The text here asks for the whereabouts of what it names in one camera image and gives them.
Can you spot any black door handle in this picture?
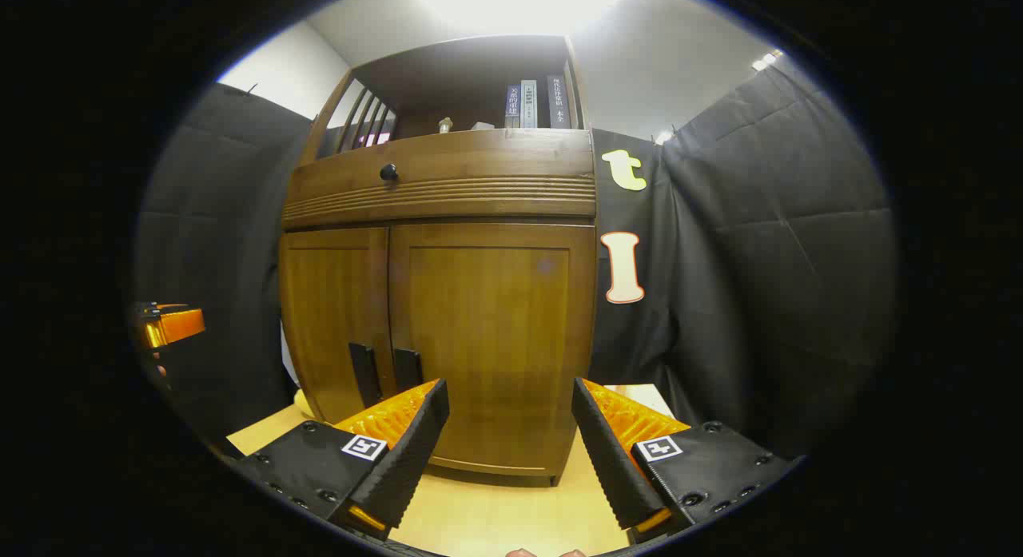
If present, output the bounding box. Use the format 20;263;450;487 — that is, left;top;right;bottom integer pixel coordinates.
349;343;383;408
393;348;424;394

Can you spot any black backdrop cloth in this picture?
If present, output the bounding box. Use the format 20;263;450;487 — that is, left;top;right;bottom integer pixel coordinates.
132;58;900;462

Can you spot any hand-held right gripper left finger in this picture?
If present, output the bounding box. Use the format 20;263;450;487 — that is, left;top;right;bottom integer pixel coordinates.
232;379;450;542

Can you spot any wooden shoe cabinet door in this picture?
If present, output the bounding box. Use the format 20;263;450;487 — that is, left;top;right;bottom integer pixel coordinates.
389;223;596;478
280;228;392;424

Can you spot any wooden double-door shoe cabinet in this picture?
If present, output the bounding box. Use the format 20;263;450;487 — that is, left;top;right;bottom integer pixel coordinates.
278;34;599;487

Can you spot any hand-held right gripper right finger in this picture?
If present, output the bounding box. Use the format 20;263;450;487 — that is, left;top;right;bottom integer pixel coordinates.
571;377;800;544

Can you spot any ceiling light panel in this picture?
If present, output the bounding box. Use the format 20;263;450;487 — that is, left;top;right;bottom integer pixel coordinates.
416;0;624;30

